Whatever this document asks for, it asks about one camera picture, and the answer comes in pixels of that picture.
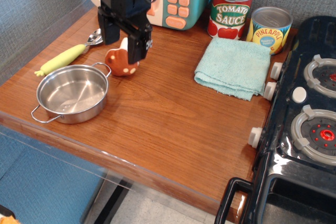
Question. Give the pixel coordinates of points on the pineapple can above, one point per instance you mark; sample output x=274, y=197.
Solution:
x=269, y=27

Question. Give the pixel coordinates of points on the light blue folded cloth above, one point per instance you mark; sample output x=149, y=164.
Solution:
x=234, y=68

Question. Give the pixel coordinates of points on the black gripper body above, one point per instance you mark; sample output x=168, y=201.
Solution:
x=130, y=16

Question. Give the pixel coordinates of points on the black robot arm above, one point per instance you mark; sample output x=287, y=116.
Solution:
x=129, y=16

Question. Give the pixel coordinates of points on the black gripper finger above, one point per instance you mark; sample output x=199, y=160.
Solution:
x=110, y=31
x=137, y=48

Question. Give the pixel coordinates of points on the black toy stove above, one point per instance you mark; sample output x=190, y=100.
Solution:
x=294, y=168

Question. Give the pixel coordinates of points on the orange object at corner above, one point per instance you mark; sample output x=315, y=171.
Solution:
x=7, y=216

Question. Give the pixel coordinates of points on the spoon with green handle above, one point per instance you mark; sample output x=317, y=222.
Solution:
x=68, y=56

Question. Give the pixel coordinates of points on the stainless steel pot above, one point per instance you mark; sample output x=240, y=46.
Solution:
x=72, y=94

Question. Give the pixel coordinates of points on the brown toy mushroom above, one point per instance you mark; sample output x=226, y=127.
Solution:
x=117, y=60

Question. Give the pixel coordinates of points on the tomato sauce can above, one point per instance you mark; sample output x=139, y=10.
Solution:
x=228, y=17

